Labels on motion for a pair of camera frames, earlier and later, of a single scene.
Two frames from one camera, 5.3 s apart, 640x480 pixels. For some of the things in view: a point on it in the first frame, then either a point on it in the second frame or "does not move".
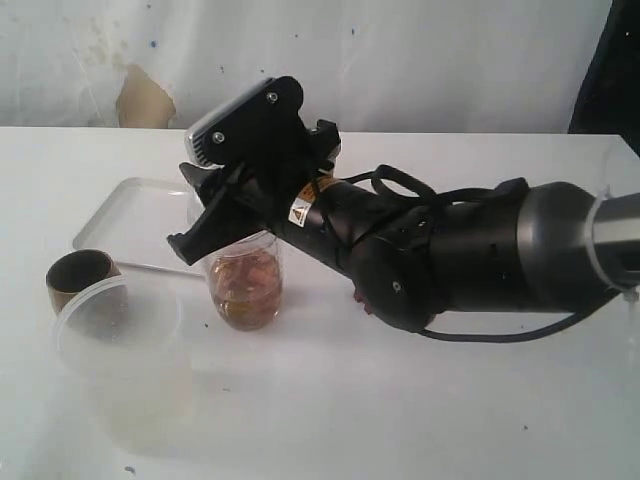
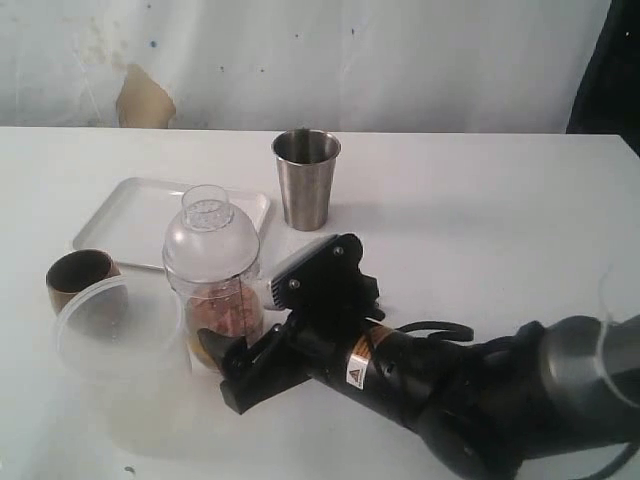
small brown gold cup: x=74 y=272 does not move
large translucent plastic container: x=127 y=357 does not move
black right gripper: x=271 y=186 → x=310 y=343
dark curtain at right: x=608 y=101 does not move
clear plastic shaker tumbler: x=246 y=282 → x=234 y=306
